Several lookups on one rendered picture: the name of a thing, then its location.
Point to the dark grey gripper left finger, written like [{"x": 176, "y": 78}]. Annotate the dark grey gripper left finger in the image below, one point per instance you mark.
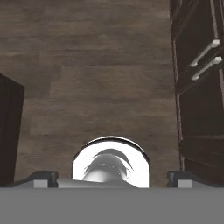
[{"x": 43, "y": 176}]

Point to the dark brown cabinet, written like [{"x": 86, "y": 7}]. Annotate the dark brown cabinet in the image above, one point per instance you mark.
[{"x": 8, "y": 131}]

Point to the white round thing, black rim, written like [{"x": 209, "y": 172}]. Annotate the white round thing, black rim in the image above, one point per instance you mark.
[{"x": 134, "y": 166}]

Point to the dark brown cupboard base panel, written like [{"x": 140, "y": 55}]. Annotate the dark brown cupboard base panel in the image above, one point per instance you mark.
[{"x": 204, "y": 160}]

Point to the dark brown cupboard door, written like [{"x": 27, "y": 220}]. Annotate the dark brown cupboard door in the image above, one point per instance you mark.
[
  {"x": 189, "y": 29},
  {"x": 201, "y": 110}
]

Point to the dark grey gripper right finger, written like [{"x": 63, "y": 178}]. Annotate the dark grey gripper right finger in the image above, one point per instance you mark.
[{"x": 180, "y": 176}]

